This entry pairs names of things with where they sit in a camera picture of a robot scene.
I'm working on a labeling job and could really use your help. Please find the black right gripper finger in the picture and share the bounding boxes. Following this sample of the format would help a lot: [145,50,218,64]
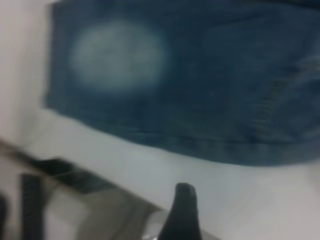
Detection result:
[155,182,202,240]

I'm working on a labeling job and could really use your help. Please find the blue denim pants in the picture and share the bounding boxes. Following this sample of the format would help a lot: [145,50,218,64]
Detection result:
[43,0,320,168]

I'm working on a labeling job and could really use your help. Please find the black ribbed strip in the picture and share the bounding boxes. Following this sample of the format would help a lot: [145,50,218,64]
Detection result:
[20,173,43,240]

